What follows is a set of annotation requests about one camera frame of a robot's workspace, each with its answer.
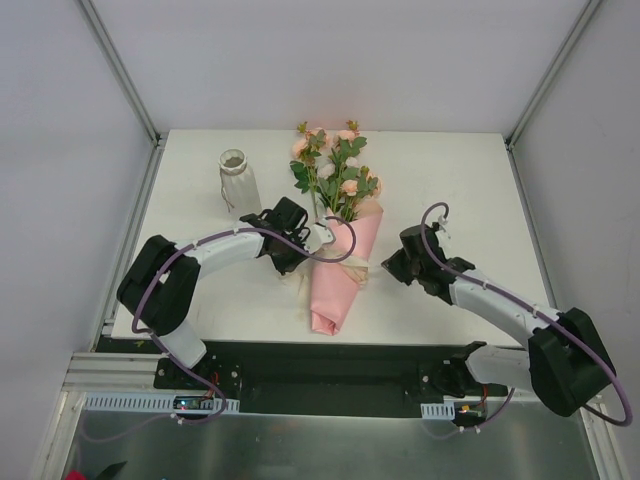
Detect left white cable duct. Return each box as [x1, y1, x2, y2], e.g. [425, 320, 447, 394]
[85, 392, 240, 415]

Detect white cable duct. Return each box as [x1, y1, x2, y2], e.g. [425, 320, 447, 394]
[420, 401, 456, 421]
[85, 392, 240, 415]

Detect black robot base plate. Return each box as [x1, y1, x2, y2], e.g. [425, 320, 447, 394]
[94, 337, 519, 416]

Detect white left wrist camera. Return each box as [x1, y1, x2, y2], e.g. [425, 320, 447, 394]
[304, 223, 335, 254]

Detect aluminium front rail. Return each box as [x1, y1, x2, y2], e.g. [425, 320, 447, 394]
[62, 349, 169, 391]

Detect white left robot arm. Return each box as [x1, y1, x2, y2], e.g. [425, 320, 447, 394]
[116, 197, 311, 389]

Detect right white cable duct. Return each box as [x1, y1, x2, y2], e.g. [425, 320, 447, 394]
[420, 401, 456, 421]

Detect cream printed ribbon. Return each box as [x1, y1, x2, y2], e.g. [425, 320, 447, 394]
[280, 249, 371, 300]

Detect right aluminium frame post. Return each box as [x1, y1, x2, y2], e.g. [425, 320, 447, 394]
[504, 0, 606, 151]

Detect left aluminium frame post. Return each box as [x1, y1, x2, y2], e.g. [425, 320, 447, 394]
[74, 0, 167, 149]

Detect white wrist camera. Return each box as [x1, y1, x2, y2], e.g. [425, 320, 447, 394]
[433, 210, 449, 234]
[304, 223, 335, 254]

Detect white ribbed ceramic vase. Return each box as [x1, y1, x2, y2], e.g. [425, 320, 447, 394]
[218, 149, 262, 218]

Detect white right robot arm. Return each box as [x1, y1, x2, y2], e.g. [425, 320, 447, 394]
[382, 224, 616, 417]

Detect pink wrapping paper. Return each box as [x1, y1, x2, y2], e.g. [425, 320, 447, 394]
[310, 200, 384, 336]

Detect peach artificial flower bunch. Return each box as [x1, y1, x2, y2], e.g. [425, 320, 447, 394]
[289, 120, 382, 222]

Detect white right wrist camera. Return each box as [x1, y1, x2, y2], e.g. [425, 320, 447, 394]
[433, 210, 449, 234]

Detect aluminium frame post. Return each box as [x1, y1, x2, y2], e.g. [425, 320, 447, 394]
[74, 0, 167, 149]
[504, 0, 606, 151]

